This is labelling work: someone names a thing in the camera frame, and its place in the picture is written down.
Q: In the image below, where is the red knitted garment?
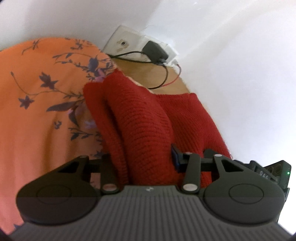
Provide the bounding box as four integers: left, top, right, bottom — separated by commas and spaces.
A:
83, 70, 230, 186

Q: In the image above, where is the orange floral bedsheet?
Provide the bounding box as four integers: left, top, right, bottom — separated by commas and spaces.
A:
1, 38, 116, 233

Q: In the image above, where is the black power adapter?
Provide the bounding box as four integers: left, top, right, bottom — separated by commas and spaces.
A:
142, 40, 169, 64

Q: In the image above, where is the red thin wire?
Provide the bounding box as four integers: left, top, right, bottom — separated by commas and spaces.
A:
159, 63, 183, 88

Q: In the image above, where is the wooden bed frame ledge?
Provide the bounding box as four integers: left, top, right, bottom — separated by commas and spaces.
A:
112, 59, 190, 94

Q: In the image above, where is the white wall socket panel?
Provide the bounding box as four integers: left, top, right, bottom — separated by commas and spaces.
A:
103, 25, 178, 66

